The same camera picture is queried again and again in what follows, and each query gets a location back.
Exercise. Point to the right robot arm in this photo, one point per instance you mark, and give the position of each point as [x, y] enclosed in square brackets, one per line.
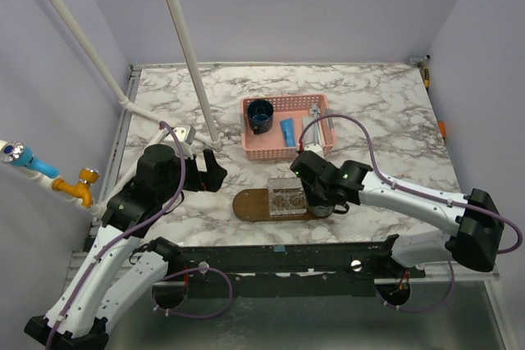
[466, 229]

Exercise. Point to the dark blue mug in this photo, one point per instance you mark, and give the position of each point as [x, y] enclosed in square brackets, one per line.
[260, 114]

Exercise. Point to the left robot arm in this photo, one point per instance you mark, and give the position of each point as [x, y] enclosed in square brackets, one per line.
[118, 268]

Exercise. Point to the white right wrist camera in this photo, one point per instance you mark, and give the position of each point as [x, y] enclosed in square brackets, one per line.
[313, 147]

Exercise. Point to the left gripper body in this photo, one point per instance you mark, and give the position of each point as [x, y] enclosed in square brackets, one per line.
[191, 174]

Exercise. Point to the dark green mug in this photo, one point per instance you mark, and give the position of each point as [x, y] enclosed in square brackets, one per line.
[324, 208]

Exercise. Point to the blue toothpaste tube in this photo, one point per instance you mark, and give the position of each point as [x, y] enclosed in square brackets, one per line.
[287, 128]

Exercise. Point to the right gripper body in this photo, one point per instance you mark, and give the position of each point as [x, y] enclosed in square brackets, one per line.
[315, 193]

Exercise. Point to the orange faucet tap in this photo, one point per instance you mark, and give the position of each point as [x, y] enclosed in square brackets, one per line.
[81, 189]

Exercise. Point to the black front mounting rail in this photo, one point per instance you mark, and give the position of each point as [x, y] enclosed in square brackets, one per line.
[281, 271]

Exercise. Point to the pink perforated plastic basket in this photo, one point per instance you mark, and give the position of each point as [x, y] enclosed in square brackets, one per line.
[271, 145]

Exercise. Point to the oval wooden tray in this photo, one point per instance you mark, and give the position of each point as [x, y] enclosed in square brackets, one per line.
[252, 205]

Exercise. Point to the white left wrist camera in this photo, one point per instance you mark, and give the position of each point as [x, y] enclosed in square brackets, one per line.
[185, 135]

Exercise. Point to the blue pipe valve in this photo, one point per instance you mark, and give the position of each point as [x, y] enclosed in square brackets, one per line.
[17, 154]

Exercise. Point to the white toothbrush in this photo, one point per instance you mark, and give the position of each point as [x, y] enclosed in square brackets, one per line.
[320, 132]

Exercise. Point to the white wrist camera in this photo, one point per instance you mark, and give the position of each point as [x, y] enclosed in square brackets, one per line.
[185, 135]
[313, 147]

